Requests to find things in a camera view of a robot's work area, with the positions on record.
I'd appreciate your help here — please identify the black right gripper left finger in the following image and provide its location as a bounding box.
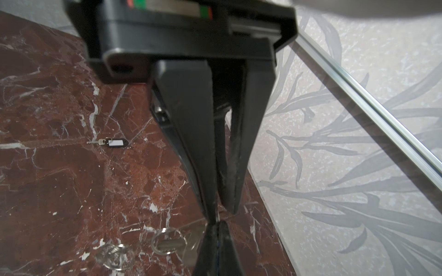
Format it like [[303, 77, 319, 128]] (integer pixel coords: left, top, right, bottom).
[[192, 224, 218, 276]]

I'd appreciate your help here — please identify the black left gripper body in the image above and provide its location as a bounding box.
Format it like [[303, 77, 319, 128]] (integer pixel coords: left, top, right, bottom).
[[63, 1, 298, 84]]

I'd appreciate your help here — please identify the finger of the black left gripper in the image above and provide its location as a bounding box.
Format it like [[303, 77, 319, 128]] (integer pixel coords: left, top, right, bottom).
[[214, 60, 276, 214], [153, 60, 217, 223]]

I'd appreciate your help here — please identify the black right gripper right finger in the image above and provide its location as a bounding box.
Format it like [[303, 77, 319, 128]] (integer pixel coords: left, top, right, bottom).
[[218, 221, 244, 276]]

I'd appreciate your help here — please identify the steel perforated key holder plate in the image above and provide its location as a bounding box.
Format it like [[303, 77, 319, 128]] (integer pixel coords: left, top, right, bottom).
[[93, 217, 211, 273]]

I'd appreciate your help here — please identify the silver key blue tag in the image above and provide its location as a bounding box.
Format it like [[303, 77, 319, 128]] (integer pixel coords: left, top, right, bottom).
[[153, 226, 206, 267]]

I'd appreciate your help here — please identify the silver key black tag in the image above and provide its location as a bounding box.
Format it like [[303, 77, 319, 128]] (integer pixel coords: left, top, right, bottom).
[[86, 138, 129, 148]]

